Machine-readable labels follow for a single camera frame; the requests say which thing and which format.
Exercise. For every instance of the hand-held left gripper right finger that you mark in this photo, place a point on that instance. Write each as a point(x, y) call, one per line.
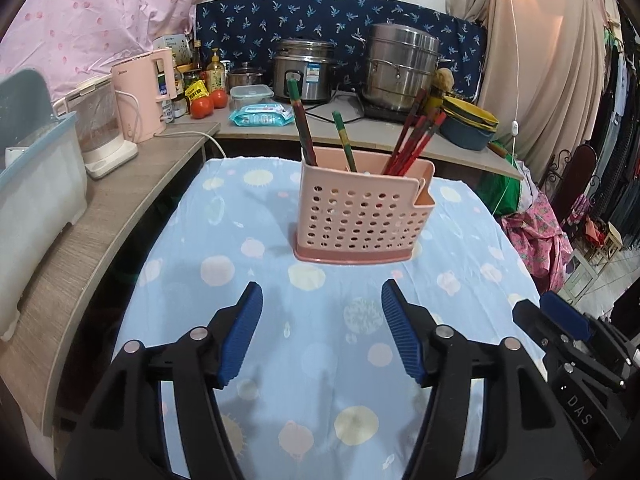
point(400, 332)

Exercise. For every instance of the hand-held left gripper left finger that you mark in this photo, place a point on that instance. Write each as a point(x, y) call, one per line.
point(242, 330)

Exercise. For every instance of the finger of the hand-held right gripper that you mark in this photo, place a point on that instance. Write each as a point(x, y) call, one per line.
point(532, 320)
point(567, 317)

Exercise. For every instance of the pink perforated utensil holder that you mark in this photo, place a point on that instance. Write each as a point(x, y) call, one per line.
point(360, 210)

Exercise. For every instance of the bright red chopstick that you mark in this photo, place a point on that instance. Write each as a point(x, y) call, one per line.
point(407, 152)
point(427, 137)

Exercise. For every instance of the green chopstick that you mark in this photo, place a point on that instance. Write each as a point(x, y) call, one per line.
point(302, 125)
point(345, 142)

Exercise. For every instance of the maroon chopstick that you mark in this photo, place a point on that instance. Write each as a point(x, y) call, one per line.
point(419, 135)
point(412, 120)

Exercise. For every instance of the blue dotted tablecloth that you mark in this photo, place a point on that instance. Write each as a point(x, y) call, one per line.
point(280, 310)

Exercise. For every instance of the small stool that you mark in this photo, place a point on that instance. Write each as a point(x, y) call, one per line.
point(597, 265)

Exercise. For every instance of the pink floral cloth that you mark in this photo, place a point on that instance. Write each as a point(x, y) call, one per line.
point(537, 240)

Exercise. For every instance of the green cloth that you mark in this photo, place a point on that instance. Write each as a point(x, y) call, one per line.
point(502, 185)

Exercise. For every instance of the dark ornate chair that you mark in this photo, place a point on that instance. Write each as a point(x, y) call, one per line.
point(580, 175)

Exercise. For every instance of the wooden counter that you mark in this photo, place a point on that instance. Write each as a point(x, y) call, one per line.
point(100, 220)

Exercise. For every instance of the hanging clothes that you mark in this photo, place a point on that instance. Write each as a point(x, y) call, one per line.
point(620, 135)

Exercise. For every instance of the stack of blue yellow bowls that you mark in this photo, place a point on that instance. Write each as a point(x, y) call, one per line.
point(470, 125)

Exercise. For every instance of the blue wet wipes packet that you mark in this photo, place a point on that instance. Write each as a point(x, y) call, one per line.
point(260, 116)

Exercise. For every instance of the black induction cooker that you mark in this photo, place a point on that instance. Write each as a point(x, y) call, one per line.
point(385, 112)

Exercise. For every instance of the red tomato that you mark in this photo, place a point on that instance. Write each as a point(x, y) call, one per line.
point(202, 107)
point(219, 98)

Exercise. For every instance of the clear food container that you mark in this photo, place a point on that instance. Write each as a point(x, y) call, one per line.
point(251, 96)

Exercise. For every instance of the light blue plastic tub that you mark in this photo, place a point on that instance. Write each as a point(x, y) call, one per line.
point(35, 220)

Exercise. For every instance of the yellow snack packet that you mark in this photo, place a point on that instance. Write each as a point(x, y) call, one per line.
point(196, 91)

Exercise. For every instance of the white glass kettle appliance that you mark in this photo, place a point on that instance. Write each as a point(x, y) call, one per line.
point(100, 125)

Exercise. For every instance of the small lidded pot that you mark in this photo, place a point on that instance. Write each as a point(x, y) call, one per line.
point(245, 78)

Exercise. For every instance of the pink electric kettle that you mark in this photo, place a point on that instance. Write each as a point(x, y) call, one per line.
point(140, 100)

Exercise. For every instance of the beige curtain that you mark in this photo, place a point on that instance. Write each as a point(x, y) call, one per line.
point(550, 60)

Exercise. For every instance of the yellow oil bottle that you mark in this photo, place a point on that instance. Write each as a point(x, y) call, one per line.
point(216, 72)

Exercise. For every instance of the steel steamer pot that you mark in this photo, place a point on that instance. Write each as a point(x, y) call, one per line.
point(400, 70)

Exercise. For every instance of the steel rice cooker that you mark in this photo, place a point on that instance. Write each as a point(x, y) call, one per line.
point(312, 70)

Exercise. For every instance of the dark sauce bottle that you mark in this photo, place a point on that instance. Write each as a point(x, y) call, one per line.
point(198, 62)

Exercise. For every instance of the navy floral cloth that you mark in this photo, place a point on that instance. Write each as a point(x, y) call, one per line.
point(250, 25)

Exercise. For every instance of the pink dotted sheet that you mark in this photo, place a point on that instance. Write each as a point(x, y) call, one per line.
point(90, 15)

